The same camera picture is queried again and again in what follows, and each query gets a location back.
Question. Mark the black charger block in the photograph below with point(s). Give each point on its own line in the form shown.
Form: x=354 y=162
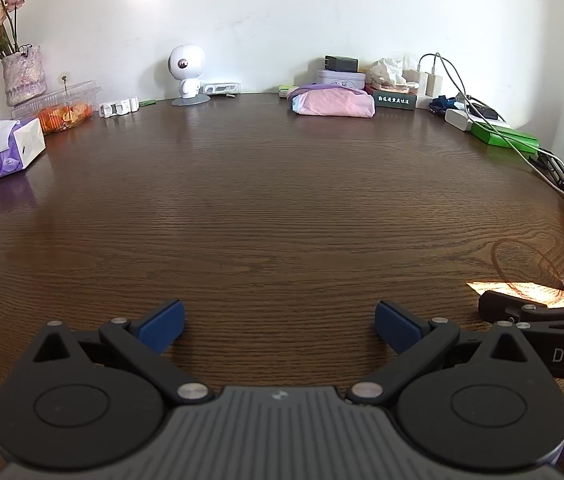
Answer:
x=340 y=63

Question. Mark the purple white tissue pack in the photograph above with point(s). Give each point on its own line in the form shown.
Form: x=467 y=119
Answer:
x=12 y=147

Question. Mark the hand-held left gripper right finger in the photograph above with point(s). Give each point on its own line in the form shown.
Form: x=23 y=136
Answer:
x=396 y=327

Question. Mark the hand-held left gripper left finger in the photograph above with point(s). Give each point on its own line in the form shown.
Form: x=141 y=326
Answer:
x=164 y=327

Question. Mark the clear plastic fruit container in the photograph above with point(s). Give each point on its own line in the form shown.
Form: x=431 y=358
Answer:
x=62 y=112

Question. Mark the white power strip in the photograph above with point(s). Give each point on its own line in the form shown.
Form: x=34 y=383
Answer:
x=456 y=119

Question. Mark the white plastic holder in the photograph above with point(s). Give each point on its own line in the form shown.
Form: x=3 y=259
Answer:
x=118 y=107

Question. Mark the white printed tin box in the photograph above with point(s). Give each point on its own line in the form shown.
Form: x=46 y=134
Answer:
x=339 y=80

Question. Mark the white flat gadget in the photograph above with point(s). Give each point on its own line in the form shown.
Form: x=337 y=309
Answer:
x=222 y=87

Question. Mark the small black device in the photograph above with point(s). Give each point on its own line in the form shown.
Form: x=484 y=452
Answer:
x=481 y=111

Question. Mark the mottled pink white vase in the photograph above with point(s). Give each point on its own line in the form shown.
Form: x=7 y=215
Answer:
x=24 y=77

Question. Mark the small green white box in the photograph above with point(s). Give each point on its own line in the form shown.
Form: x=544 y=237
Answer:
x=286 y=89

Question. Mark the white crumpled tissue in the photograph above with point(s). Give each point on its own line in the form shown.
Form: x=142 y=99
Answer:
x=385 y=71

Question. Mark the dark green tissue box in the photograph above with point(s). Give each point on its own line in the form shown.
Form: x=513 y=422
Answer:
x=394 y=100

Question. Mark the white robot-shaped desk fan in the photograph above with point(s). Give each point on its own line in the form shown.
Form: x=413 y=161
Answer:
x=184 y=62

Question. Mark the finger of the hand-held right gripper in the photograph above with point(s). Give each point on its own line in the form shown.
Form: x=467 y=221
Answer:
x=506 y=305

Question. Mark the white power adapter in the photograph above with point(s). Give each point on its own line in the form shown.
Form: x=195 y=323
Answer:
x=433 y=85
x=413 y=76

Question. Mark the pink blue mesh vest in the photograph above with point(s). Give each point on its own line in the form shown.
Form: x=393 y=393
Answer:
x=332 y=102

